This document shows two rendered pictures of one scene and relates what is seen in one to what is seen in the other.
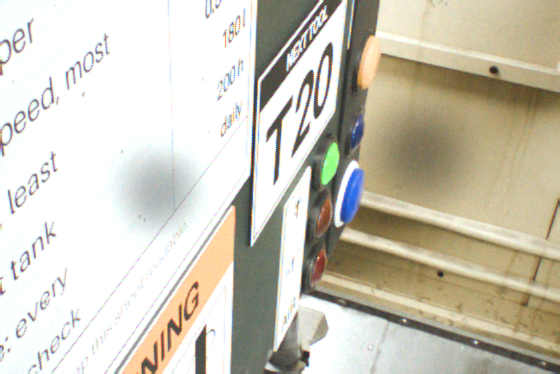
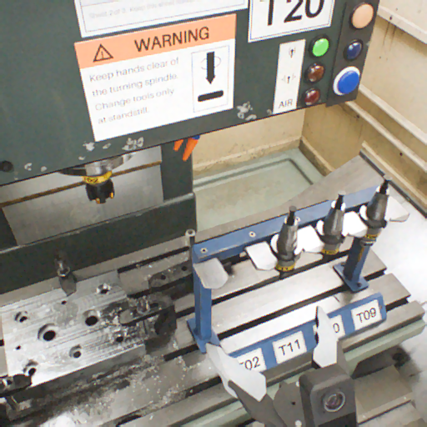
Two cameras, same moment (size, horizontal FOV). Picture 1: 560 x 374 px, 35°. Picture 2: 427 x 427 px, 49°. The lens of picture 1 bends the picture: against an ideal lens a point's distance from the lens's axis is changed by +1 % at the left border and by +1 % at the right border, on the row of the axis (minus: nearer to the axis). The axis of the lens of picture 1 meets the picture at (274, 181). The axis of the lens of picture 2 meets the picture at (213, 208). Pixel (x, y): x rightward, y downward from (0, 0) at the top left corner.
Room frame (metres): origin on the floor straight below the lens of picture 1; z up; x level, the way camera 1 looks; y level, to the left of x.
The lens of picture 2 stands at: (-0.10, -0.31, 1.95)
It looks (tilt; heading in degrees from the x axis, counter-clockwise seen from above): 45 degrees down; 48
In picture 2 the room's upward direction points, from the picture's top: straight up
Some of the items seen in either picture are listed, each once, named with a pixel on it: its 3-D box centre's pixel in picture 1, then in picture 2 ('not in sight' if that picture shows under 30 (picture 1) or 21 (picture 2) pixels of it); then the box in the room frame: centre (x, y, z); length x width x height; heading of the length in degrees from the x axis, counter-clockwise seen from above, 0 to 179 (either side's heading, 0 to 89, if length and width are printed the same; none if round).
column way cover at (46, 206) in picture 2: not in sight; (76, 156); (0.30, 0.67, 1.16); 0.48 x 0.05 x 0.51; 161
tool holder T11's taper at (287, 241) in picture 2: not in sight; (288, 233); (0.43, 0.05, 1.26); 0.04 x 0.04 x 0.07
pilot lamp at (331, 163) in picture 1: (327, 163); (319, 47); (0.32, -0.02, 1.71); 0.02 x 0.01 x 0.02; 161
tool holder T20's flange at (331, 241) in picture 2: not in sight; (331, 232); (0.54, 0.02, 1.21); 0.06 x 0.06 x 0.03
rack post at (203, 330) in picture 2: not in sight; (203, 299); (0.29, 0.16, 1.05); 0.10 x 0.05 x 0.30; 71
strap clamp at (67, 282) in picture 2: not in sight; (66, 278); (0.11, 0.48, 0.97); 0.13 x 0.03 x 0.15; 71
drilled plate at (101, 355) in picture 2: not in sight; (71, 330); (0.04, 0.34, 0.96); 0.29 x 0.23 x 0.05; 161
